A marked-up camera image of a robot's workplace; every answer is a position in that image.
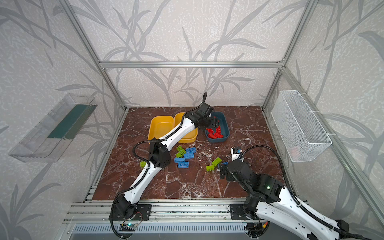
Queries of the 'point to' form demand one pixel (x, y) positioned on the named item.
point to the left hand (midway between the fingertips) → (217, 120)
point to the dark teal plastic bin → (224, 126)
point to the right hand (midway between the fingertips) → (227, 160)
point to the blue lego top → (191, 150)
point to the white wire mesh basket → (301, 136)
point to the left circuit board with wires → (130, 225)
